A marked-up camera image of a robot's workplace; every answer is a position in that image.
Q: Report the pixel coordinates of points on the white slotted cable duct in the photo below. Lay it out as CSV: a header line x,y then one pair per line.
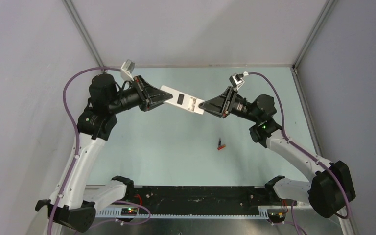
x,y
118,213

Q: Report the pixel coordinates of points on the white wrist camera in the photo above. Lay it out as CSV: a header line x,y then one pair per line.
x,y
237,81
126,70

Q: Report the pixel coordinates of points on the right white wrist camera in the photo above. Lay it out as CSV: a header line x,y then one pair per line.
x,y
237,81

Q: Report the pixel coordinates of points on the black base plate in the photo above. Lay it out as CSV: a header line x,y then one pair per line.
x,y
202,200

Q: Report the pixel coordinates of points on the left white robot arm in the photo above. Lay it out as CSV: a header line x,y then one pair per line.
x,y
71,204

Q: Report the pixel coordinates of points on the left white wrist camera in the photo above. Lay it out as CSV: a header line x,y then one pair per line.
x,y
126,70

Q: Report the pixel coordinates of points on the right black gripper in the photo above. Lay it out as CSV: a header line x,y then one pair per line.
x,y
222,105

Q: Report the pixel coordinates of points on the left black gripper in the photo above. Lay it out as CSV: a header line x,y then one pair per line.
x,y
149,96

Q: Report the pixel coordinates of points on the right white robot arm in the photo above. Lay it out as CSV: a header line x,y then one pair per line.
x,y
329,186

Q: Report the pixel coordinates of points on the white red remote control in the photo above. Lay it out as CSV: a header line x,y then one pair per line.
x,y
182,100

